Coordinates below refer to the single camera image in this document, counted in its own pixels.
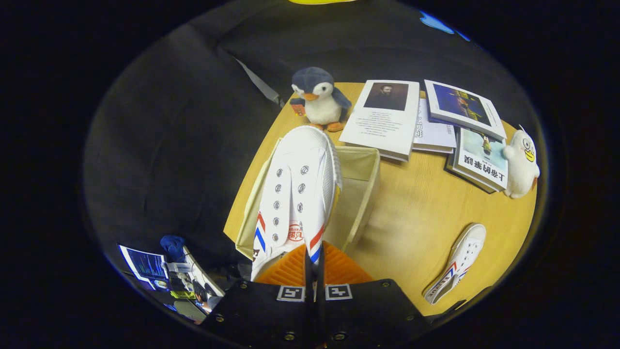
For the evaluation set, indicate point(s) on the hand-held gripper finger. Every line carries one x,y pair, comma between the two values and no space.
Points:
310,271
320,271

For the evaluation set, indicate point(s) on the white canvas shoe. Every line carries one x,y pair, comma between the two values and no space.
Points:
298,194
457,261

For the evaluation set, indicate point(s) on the beige fabric storage box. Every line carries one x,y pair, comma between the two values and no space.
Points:
358,189

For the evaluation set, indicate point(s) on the white desk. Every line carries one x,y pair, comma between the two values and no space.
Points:
206,274

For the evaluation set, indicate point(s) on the black keyboard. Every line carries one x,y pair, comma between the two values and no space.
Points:
198,290

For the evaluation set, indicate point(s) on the blue cloth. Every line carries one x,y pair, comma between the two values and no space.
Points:
172,246

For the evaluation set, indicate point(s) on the white book with portrait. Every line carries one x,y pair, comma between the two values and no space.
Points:
387,121

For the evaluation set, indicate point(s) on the computer monitor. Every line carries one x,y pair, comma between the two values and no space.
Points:
145,264

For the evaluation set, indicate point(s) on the penguin plush toy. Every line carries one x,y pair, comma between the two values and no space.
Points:
319,99

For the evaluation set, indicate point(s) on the plain white book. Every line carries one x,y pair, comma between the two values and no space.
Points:
433,133

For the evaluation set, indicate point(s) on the book with pale duck cover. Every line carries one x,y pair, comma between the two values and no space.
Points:
484,157

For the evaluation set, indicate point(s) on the book with blue picture cover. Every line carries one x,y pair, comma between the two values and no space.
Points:
460,106

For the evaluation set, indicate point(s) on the white duck plush toy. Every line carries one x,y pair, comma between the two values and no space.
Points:
522,162

